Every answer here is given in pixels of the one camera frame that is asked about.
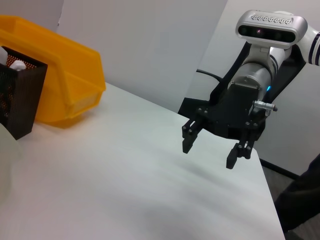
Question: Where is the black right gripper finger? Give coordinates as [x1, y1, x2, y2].
[181, 117, 204, 154]
[226, 127, 258, 170]

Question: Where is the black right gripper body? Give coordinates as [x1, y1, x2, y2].
[196, 81, 266, 141]

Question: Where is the grey marker pen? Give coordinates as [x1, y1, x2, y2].
[8, 59, 27, 72]

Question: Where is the black mesh pen holder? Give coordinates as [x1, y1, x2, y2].
[0, 46, 48, 141]

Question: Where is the dark bulky object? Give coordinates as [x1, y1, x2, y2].
[274, 152, 320, 233]

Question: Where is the yellow plastic bin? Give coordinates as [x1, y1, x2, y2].
[0, 14, 107, 130]

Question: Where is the right wrist cable with plug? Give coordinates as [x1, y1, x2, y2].
[253, 99, 279, 117]

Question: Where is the thick black cable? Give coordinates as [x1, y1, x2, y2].
[196, 69, 225, 83]

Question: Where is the black robot torso frame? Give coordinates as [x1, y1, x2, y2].
[177, 41, 307, 141]

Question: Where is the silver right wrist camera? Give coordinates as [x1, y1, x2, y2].
[234, 9, 308, 66]

